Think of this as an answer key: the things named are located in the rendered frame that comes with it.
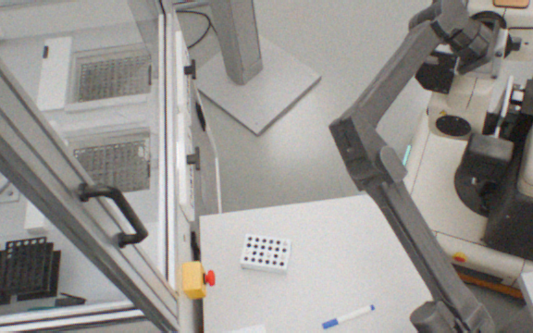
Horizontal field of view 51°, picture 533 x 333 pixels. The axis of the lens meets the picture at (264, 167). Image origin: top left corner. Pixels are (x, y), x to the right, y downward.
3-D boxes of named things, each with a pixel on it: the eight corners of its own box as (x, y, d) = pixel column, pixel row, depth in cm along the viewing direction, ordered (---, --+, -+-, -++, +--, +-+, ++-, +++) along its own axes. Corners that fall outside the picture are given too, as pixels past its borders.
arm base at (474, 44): (491, 61, 120) (501, 21, 125) (465, 39, 117) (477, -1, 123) (460, 76, 127) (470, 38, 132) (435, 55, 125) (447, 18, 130)
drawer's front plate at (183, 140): (192, 133, 166) (183, 111, 156) (194, 221, 151) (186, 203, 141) (185, 134, 166) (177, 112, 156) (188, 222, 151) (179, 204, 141)
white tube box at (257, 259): (291, 245, 151) (291, 240, 148) (287, 274, 147) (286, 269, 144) (247, 239, 153) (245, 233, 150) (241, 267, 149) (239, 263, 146)
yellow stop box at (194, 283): (207, 269, 141) (203, 259, 135) (209, 297, 138) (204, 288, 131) (188, 272, 141) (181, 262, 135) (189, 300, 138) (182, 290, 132)
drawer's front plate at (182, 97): (188, 54, 182) (180, 30, 172) (191, 127, 167) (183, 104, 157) (183, 55, 182) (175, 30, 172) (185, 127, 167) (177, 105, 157)
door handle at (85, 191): (153, 232, 91) (115, 175, 74) (153, 247, 89) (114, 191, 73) (123, 236, 91) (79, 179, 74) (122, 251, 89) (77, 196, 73)
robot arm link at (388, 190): (392, 139, 102) (357, 151, 112) (374, 154, 100) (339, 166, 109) (506, 330, 107) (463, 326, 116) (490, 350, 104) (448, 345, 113)
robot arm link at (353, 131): (341, 123, 98) (311, 136, 107) (390, 178, 101) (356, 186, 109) (452, -14, 118) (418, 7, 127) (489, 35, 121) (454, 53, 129)
